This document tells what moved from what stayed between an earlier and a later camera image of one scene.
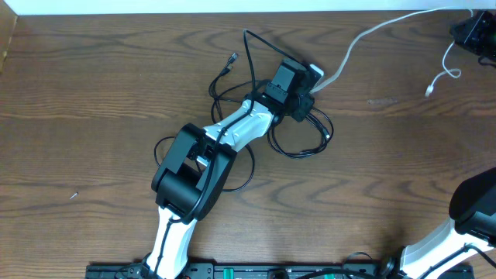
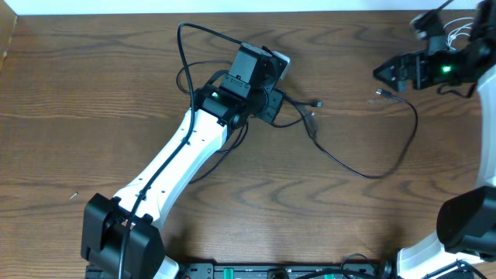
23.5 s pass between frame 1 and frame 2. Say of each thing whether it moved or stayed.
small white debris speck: stayed
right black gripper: moved
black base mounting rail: stayed
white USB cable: moved
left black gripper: moved
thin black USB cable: moved
